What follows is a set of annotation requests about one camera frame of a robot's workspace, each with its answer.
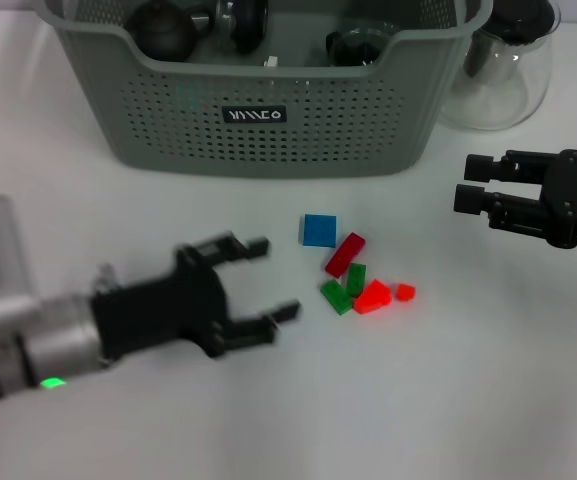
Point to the dark red long toy brick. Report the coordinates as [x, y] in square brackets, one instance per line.
[345, 254]

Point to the glass carafe with black lid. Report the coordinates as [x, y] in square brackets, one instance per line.
[503, 85]

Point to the blue square toy plate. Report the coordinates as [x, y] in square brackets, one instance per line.
[319, 230]

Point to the large red toy brick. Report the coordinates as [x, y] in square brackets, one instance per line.
[373, 298]

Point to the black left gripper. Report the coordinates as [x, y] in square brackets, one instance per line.
[163, 310]

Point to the dark clay teapot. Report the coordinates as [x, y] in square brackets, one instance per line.
[160, 32]

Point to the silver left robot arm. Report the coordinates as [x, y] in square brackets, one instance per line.
[28, 345]

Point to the grey-green perforated storage bin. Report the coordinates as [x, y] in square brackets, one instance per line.
[268, 140]

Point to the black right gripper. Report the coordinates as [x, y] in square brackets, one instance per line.
[575, 200]

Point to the green toy brick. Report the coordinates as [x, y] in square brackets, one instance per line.
[337, 298]
[357, 280]

